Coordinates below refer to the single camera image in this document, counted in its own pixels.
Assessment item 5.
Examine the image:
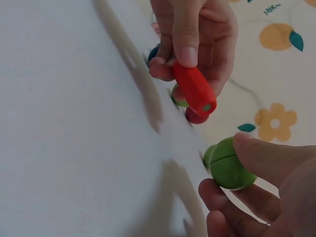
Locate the person's left hand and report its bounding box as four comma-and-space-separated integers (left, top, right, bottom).
149, 0, 238, 96

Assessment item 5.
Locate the person's right hand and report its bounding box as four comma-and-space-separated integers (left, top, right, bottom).
198, 132, 316, 237

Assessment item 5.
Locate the large green wooden toy piece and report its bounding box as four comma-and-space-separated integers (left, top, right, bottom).
208, 136, 258, 191

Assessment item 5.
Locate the dark blue toy piece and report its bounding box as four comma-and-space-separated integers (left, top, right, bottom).
148, 44, 161, 64

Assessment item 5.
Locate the green and red toy piece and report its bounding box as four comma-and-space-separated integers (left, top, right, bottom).
171, 83, 190, 108

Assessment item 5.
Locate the red wooden toy piece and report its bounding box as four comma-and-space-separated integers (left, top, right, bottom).
185, 107, 210, 125

